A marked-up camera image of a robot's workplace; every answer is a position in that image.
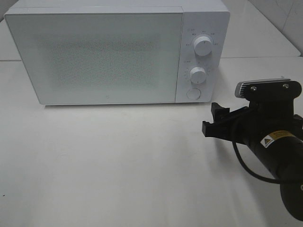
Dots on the upper white power knob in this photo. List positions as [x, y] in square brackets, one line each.
[203, 45]

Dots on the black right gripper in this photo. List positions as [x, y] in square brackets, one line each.
[268, 122]

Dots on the white timer knob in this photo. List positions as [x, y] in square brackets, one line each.
[197, 75]

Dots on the white microwave door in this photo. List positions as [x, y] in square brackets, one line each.
[80, 59]

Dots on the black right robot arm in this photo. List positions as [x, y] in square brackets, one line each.
[286, 168]

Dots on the white microwave oven body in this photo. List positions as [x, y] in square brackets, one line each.
[209, 17]

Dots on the round white door button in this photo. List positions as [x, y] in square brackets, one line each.
[193, 94]

